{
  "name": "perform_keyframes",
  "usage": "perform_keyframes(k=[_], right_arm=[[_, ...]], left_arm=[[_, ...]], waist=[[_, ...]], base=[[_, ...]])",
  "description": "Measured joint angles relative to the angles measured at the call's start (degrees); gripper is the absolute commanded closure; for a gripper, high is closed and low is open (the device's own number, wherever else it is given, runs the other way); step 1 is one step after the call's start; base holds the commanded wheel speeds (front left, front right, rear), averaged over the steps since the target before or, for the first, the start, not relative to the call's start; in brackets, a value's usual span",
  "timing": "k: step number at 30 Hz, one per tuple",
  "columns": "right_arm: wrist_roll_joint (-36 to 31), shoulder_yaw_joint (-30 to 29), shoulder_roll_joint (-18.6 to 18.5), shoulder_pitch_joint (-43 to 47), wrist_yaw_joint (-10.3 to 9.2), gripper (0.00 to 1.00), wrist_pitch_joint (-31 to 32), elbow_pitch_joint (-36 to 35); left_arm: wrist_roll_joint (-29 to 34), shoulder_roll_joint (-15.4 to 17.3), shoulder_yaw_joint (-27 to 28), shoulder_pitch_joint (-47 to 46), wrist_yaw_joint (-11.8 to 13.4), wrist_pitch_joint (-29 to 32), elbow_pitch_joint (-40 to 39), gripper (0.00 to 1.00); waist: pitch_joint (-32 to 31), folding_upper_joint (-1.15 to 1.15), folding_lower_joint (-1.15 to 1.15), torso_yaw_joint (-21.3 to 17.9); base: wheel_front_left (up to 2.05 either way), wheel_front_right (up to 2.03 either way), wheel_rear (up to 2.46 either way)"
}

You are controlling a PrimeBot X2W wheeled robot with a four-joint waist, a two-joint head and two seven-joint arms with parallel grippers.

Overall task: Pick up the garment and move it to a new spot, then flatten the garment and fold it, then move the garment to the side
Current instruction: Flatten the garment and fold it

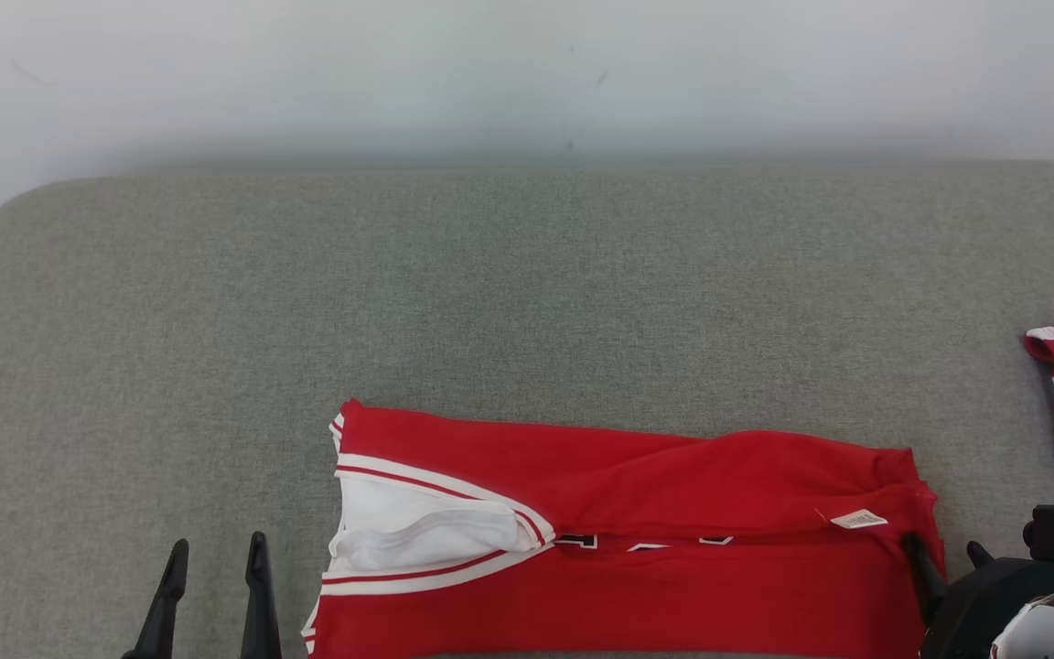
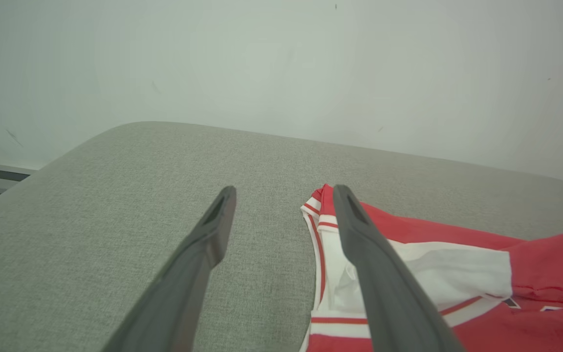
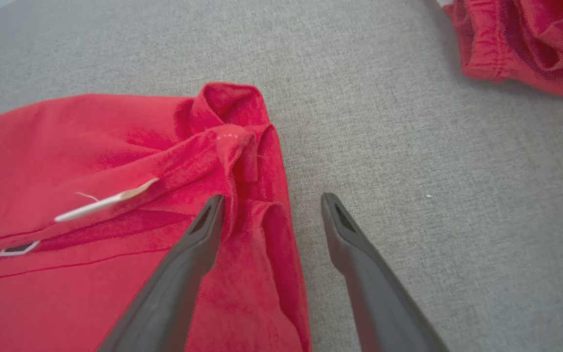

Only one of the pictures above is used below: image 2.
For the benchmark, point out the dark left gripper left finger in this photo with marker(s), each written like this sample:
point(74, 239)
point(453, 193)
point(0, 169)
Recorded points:
point(184, 283)

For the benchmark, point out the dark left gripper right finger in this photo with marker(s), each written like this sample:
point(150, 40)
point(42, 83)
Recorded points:
point(389, 293)

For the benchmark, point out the red jersey white trim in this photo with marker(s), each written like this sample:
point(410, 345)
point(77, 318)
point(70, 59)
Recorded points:
point(530, 274)

